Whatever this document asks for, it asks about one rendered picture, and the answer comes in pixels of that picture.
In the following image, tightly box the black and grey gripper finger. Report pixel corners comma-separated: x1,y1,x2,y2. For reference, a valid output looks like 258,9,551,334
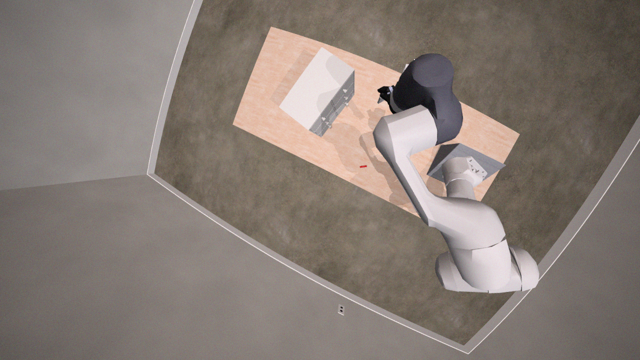
377,85,395,105

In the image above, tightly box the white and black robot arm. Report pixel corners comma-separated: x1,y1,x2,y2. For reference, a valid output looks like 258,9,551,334
372,53,539,294

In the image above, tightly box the grey chest of drawers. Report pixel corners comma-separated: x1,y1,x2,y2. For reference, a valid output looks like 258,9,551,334
279,47,355,137

